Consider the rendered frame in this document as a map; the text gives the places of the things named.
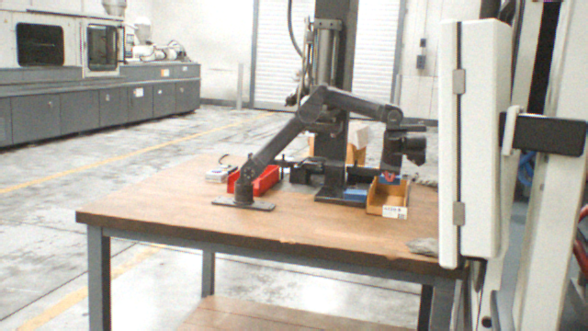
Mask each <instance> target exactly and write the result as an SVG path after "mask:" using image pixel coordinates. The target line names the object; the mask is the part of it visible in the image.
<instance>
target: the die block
mask: <svg viewBox="0 0 588 331"><path fill-rule="evenodd" d="M294 166H295V164H289V176H288V182H289V183H294V184H301V185H306V184H307V182H308V181H309V180H310V179H311V171H312V170H315V168H316V166H312V165H304V166H303V167H302V168H301V169H300V170H297V171H295V168H294ZM322 171H325V172H324V184H323V185H324V186H331V187H338V188H341V187H342V186H343V185H344V183H345V167H344V168H343V169H337V168H329V167H324V168H323V170H322Z"/></svg>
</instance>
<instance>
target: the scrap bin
mask: <svg viewBox="0 0 588 331"><path fill-rule="evenodd" d="M239 176H240V169H239V170H237V171H235V172H234V173H232V174H230V175H229V176H227V194H234V181H237V179H238V178H239ZM278 181H279V165H269V166H268V167H267V169H266V171H265V172H264V173H263V174H262V175H261V176H260V177H259V178H258V179H257V180H256V181H253V182H254V197H257V198H261V197H262V196H263V195H264V194H265V193H266V192H268V191H269V190H270V189H271V188H272V187H274V186H275V185H276V183H277V182H278Z"/></svg>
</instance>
